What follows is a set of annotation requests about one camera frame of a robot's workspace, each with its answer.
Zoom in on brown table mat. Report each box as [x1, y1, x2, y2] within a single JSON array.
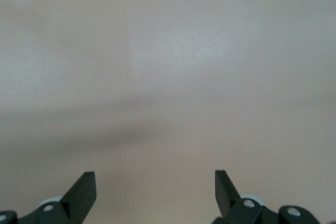
[[0, 0, 336, 224]]

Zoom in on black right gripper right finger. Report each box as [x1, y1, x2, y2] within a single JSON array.
[[212, 170, 319, 224]]

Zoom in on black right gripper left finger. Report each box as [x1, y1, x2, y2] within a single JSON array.
[[0, 171, 97, 224]]

